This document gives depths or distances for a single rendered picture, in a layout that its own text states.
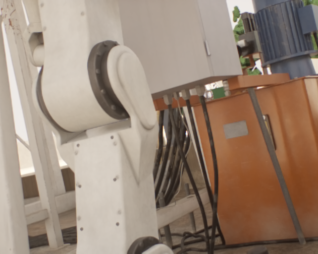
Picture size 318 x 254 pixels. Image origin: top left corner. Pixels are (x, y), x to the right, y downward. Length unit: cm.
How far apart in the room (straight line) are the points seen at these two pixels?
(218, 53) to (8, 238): 79
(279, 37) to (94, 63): 141
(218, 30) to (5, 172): 75
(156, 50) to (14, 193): 60
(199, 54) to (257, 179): 72
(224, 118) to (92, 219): 120
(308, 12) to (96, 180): 148
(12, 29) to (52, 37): 204
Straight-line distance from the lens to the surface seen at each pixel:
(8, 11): 296
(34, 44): 140
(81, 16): 86
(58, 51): 87
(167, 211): 177
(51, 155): 486
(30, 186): 561
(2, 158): 131
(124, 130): 83
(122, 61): 81
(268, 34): 214
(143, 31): 152
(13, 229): 129
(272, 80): 187
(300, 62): 212
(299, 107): 187
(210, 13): 150
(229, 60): 153
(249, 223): 201
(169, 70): 146
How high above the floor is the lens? 52
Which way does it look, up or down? level
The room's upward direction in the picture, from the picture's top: 13 degrees counter-clockwise
